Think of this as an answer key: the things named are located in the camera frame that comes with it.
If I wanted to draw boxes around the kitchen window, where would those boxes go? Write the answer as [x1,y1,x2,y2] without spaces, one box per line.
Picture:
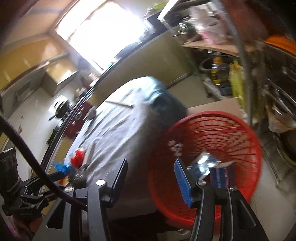
[55,1,151,74]

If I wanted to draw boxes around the blue plastic bag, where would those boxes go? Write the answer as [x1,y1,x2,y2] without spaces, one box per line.
[53,162,72,176]

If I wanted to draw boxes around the yellow base cabinets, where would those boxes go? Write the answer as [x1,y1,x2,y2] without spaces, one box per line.
[41,27,200,163]

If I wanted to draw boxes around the red plastic waste basket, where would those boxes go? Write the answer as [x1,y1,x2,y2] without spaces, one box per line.
[148,111,262,230]

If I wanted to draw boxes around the metal storage rack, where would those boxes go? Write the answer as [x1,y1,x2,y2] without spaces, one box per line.
[157,0,296,181]

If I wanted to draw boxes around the long bamboo stick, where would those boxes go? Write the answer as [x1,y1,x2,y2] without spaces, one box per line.
[105,100,134,108]

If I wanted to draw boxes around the black cable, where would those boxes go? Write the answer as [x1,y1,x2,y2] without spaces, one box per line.
[0,115,88,212]

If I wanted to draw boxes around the black wok with lid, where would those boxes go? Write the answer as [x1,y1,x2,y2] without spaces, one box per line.
[49,100,70,121]

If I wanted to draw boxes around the yellow plastic bag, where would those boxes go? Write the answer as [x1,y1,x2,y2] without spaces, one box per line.
[229,60,246,110]

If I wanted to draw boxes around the yellow wall cabinets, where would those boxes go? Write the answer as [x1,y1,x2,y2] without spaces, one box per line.
[1,37,77,89]

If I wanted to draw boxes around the white ceramic bowl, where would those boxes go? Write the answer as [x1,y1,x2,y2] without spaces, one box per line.
[84,106,97,120]

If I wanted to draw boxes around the dark red built-in oven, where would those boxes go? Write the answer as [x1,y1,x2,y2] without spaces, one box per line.
[64,102,93,140]

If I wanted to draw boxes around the grey tablecloth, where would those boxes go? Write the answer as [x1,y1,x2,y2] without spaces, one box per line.
[65,76,187,217]

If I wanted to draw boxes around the pink white plastic bag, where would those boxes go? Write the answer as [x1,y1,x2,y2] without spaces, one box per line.
[189,1,228,45]

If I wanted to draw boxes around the red plastic bag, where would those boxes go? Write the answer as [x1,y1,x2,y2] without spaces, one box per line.
[70,150,85,169]

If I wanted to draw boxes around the cardboard sheet on floor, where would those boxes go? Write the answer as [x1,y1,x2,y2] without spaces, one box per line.
[187,98,243,120]

